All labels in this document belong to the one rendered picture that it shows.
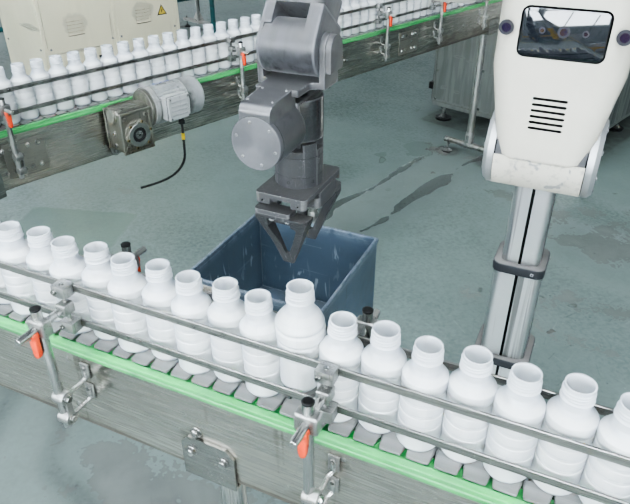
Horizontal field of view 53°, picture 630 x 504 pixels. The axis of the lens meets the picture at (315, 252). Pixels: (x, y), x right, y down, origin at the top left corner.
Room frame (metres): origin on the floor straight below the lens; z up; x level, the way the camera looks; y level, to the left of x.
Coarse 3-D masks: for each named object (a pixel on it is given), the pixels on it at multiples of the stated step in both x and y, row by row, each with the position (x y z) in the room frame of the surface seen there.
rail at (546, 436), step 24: (0, 264) 0.88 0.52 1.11; (48, 312) 0.84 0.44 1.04; (144, 312) 0.75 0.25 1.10; (120, 336) 0.78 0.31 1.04; (216, 336) 0.70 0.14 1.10; (240, 336) 0.68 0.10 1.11; (360, 336) 0.68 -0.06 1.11; (192, 360) 0.72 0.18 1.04; (312, 360) 0.64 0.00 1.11; (264, 384) 0.67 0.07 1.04; (384, 384) 0.59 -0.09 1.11; (504, 384) 0.60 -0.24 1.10; (456, 408) 0.55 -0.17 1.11; (600, 408) 0.55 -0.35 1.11; (408, 432) 0.58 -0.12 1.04; (528, 432) 0.52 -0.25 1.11; (480, 456) 0.54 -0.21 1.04; (600, 456) 0.48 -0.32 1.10; (624, 456) 0.48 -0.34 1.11; (552, 480) 0.50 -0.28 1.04
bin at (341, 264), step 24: (240, 240) 1.28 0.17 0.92; (264, 240) 1.35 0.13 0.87; (288, 240) 1.32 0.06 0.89; (312, 240) 1.30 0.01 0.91; (336, 240) 1.27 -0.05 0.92; (360, 240) 1.25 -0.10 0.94; (216, 264) 1.18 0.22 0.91; (240, 264) 1.27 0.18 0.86; (264, 264) 1.35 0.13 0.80; (288, 264) 1.33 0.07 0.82; (312, 264) 1.30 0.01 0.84; (336, 264) 1.27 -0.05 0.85; (360, 264) 1.13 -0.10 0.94; (240, 288) 1.26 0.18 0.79; (264, 288) 1.34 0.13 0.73; (336, 288) 1.27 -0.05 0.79; (360, 288) 1.15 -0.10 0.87; (360, 312) 1.15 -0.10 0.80
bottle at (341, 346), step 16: (336, 320) 0.67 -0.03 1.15; (352, 320) 0.66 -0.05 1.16; (336, 336) 0.64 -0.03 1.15; (352, 336) 0.64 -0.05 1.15; (320, 352) 0.65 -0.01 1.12; (336, 352) 0.63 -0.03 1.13; (352, 352) 0.64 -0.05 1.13; (352, 368) 0.63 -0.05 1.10; (336, 384) 0.63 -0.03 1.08; (352, 384) 0.63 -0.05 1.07; (336, 400) 0.63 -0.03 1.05; (352, 400) 0.63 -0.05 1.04; (336, 416) 0.63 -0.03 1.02
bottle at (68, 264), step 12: (60, 240) 0.87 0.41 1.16; (72, 240) 0.87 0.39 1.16; (60, 252) 0.84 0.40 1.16; (72, 252) 0.85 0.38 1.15; (60, 264) 0.84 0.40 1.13; (72, 264) 0.84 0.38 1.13; (84, 264) 0.85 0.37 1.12; (60, 276) 0.83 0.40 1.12; (72, 276) 0.83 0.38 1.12; (60, 300) 0.83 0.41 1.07; (72, 300) 0.83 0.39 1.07; (84, 300) 0.84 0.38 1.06; (72, 312) 0.83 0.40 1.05; (84, 312) 0.83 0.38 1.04
